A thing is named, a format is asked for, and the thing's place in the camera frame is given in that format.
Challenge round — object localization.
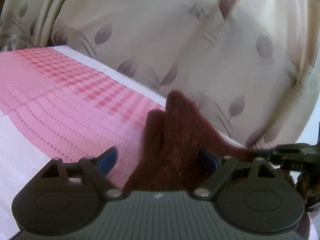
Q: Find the dark maroon knitted garment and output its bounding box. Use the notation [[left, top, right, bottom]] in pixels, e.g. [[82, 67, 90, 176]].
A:
[[123, 91, 249, 193]]

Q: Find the pink white checkered bedsheet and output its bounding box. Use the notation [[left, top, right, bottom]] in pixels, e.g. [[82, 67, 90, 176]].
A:
[[0, 45, 249, 240]]

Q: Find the beige leaf print curtain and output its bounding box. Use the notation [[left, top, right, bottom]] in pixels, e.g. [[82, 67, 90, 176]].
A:
[[1, 0, 319, 147]]

